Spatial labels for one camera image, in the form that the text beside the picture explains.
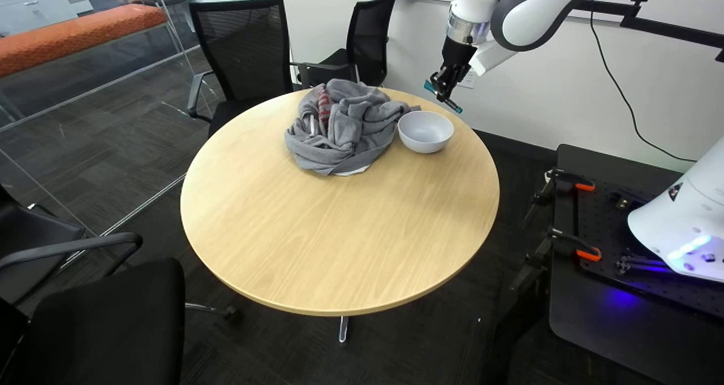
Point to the white cabinet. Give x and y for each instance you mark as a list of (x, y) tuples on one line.
[(34, 0)]

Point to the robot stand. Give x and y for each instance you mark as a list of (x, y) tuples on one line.
[(599, 317)]

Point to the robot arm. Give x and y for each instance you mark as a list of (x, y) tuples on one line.
[(531, 12)]

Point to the green marker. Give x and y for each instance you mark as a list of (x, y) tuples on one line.
[(456, 107)]

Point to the black mesh office chair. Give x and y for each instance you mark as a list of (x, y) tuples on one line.
[(243, 51), (367, 34)]

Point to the grey crumpled cloth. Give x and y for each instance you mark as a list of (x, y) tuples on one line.
[(345, 128)]

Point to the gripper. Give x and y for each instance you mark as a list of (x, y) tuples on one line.
[(457, 52)]

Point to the white plate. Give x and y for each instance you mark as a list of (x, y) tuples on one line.
[(352, 172)]

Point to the grey bowl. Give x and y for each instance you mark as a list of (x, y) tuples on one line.
[(425, 132)]

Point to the black clamp with orange tip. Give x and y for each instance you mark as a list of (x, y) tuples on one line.
[(568, 245), (565, 180)]

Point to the orange bench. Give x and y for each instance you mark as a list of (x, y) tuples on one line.
[(73, 34)]

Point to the wall socket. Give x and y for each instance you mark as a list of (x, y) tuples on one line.
[(468, 79)]

